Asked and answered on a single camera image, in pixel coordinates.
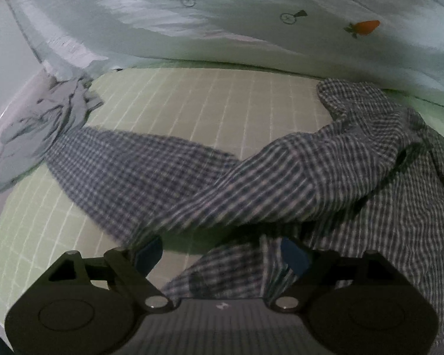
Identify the pale carrot print blanket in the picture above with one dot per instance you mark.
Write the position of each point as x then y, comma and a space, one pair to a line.
244, 26

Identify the green grid bed sheet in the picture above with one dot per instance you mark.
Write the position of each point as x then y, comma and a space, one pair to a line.
188, 100

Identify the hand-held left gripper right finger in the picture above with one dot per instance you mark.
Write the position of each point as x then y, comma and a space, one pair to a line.
294, 257

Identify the grey crumpled garment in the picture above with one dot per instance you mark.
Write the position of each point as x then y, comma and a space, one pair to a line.
33, 133

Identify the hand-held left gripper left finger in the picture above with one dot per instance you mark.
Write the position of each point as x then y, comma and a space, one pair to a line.
148, 254

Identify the blue checked shirt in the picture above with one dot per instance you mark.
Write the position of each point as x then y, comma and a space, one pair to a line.
281, 173

